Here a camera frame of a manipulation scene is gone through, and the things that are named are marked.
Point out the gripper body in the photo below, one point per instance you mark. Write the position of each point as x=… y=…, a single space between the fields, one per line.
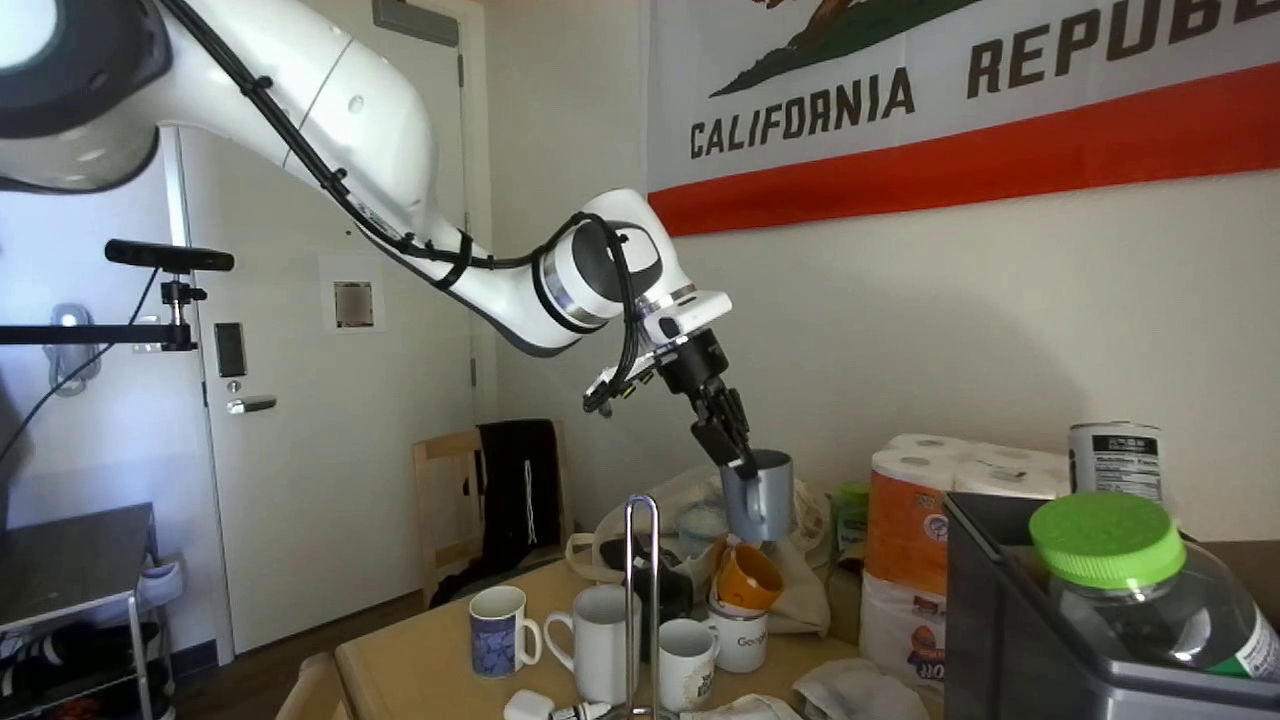
x=693 y=362

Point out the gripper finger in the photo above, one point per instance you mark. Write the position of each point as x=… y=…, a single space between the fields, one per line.
x=732 y=402
x=722 y=442

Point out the gray cup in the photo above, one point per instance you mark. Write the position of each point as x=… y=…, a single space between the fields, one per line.
x=762 y=498

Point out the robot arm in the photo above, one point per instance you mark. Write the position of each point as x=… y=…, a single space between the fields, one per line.
x=340 y=110

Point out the orange cup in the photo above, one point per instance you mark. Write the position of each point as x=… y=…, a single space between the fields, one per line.
x=750 y=580

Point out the black cup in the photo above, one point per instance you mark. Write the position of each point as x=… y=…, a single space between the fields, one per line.
x=675 y=590

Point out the clear plastic container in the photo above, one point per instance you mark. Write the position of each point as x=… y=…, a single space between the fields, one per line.
x=700 y=528

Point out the green lidded bottle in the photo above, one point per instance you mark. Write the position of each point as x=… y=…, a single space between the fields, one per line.
x=852 y=520

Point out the beige tote bag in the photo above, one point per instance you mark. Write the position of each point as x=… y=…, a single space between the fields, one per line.
x=805 y=590

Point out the metal paper towel holder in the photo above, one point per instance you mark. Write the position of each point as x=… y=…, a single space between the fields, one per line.
x=630 y=600

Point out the white mug with lettering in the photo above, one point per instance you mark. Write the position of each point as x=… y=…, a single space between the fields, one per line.
x=742 y=640

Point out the black garment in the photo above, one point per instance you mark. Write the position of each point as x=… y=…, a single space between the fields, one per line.
x=518 y=490

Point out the pack of paper rolls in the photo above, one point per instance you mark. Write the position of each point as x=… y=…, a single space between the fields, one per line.
x=905 y=560

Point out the small white printed mug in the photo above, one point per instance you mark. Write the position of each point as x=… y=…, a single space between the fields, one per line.
x=685 y=665

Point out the tall white mug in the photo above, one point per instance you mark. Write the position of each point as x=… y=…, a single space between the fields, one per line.
x=600 y=650

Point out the white paper napkin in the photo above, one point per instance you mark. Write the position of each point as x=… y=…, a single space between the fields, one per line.
x=740 y=710
x=860 y=690

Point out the wooden chair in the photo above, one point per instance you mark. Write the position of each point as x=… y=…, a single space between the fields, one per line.
x=315 y=690
x=445 y=500

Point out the blue patterned mug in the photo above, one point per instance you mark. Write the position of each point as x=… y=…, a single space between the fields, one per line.
x=497 y=632

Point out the white charger block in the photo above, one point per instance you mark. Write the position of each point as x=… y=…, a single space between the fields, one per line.
x=527 y=705

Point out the dark grey bin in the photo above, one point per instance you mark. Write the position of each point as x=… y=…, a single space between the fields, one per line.
x=990 y=640

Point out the paper notice on door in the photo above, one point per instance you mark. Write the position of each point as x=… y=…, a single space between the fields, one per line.
x=353 y=300

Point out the white and red flag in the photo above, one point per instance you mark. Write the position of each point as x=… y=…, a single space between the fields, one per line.
x=960 y=120

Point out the tin can with label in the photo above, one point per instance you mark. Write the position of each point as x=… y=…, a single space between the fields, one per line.
x=1115 y=460

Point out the white door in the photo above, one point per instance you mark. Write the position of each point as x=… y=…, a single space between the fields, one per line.
x=320 y=470

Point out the clear jar with green lid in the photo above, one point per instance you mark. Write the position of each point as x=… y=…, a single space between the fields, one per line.
x=1110 y=545

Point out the grey door closer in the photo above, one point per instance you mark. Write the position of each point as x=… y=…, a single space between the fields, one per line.
x=415 y=20

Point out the black door lock panel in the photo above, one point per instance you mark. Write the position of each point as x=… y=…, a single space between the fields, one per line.
x=230 y=349

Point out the metal shoe rack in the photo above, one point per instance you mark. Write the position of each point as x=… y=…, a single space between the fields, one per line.
x=70 y=560

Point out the row of shoes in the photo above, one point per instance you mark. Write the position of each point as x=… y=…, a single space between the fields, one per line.
x=70 y=660

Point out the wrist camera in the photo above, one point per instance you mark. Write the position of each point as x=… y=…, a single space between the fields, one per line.
x=622 y=376

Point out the camera on mount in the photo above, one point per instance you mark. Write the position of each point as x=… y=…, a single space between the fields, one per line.
x=168 y=256

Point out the white wall phone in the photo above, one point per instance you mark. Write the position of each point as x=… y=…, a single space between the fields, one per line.
x=70 y=350

